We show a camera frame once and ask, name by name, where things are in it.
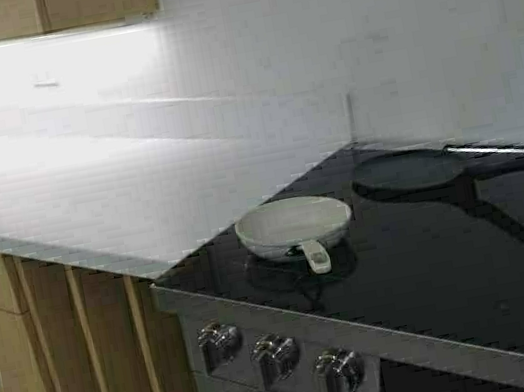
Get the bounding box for white frying pan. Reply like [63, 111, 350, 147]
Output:
[234, 196, 353, 275]

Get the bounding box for black flat crepe pan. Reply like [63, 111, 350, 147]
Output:
[352, 150, 524, 199]

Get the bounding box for chrome stove knob left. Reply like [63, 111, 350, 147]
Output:
[197, 322, 243, 374]

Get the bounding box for chrome stove knob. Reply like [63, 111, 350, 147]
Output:
[314, 348, 365, 392]
[197, 322, 243, 374]
[251, 333, 300, 390]

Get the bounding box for chrome stove knob middle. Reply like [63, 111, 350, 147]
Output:
[251, 333, 300, 390]

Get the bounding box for chrome stove knob right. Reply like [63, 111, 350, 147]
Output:
[314, 348, 365, 392]

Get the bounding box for black glass cooktop stove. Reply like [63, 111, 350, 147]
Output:
[152, 144, 524, 392]

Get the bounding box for wooden lower cabinets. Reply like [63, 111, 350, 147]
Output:
[0, 253, 197, 392]

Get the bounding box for chrome rail behind stove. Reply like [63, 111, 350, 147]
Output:
[443, 144, 524, 155]

